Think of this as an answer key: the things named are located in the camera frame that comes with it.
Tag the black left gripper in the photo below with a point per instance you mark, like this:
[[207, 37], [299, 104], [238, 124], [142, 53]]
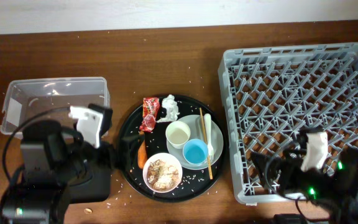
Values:
[[107, 157]]

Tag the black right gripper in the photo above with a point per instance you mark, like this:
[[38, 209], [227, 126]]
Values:
[[292, 172]]

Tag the white plastic cup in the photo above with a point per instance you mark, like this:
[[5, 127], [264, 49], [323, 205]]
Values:
[[177, 134]]

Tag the blue plastic cup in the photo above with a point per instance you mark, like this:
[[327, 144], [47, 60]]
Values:
[[195, 152]]

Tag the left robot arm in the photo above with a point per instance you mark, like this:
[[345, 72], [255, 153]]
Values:
[[50, 126]]

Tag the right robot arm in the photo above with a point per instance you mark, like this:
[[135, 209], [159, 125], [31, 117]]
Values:
[[337, 193]]

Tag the grey plastic dishwasher rack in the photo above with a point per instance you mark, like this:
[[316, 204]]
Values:
[[271, 94]]

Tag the black rectangular tray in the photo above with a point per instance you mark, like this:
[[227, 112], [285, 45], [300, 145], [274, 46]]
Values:
[[45, 181]]

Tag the orange carrot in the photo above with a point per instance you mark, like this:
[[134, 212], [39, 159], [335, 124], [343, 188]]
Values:
[[142, 153]]

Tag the peanut shell on table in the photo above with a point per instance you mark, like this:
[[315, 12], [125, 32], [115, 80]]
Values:
[[88, 210]]

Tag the white bowl with food scraps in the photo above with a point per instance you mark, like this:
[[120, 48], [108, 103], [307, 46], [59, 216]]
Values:
[[162, 173]]

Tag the red snack wrapper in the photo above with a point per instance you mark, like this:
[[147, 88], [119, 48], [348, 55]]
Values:
[[151, 106]]

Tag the round black tray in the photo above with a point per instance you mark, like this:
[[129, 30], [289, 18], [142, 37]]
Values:
[[194, 182]]

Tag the wooden chopstick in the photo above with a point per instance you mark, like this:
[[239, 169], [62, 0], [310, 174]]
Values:
[[205, 140]]

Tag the crumpled white tissue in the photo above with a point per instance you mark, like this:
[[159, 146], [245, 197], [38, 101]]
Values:
[[172, 110]]

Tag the white plastic fork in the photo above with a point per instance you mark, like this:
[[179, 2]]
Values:
[[208, 126]]

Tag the clear plastic bin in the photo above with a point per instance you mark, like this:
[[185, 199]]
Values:
[[27, 98]]

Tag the grey round plate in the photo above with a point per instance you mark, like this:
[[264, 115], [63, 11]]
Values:
[[217, 141]]

